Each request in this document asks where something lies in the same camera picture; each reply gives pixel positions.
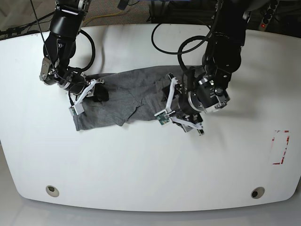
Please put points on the left table cable grommet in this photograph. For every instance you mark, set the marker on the left table cable grommet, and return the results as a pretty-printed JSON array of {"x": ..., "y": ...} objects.
[{"x": 52, "y": 191}]

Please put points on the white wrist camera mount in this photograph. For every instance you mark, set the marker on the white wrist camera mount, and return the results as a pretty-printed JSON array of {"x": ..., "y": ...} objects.
[
  {"x": 169, "y": 113},
  {"x": 77, "y": 108}
]

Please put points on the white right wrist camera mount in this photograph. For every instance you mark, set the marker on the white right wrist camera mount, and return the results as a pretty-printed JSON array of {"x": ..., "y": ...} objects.
[{"x": 77, "y": 108}]

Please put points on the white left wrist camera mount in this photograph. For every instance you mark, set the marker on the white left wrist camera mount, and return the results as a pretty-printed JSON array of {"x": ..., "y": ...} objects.
[{"x": 169, "y": 113}]

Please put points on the red tape rectangle marking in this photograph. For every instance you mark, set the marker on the red tape rectangle marking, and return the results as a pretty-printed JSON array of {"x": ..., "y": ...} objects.
[{"x": 279, "y": 146}]

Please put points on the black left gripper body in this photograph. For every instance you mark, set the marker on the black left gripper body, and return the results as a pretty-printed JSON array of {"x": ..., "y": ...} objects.
[{"x": 186, "y": 112}]

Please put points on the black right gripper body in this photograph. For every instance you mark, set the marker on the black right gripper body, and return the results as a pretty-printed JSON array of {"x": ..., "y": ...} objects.
[{"x": 76, "y": 87}]

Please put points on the right table cable grommet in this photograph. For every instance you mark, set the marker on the right table cable grommet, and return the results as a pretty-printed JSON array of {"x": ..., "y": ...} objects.
[{"x": 258, "y": 192}]

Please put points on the black power strip red switch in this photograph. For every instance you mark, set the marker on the black power strip red switch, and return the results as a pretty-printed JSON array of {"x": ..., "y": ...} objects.
[{"x": 267, "y": 16}]

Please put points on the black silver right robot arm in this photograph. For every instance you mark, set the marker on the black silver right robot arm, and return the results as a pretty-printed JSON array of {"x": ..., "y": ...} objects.
[{"x": 60, "y": 47}]

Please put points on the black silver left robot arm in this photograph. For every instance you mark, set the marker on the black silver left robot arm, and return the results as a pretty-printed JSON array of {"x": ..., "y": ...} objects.
[{"x": 205, "y": 88}]

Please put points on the grey T-shirt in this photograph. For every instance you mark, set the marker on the grey T-shirt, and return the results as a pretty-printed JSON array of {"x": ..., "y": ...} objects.
[{"x": 134, "y": 95}]

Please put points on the black tripod stand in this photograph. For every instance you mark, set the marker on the black tripod stand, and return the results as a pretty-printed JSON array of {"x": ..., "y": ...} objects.
[{"x": 10, "y": 32}]

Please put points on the table cable grommet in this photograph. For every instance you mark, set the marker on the table cable grommet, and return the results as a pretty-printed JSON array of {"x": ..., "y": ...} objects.
[
  {"x": 258, "y": 192},
  {"x": 52, "y": 191}
]

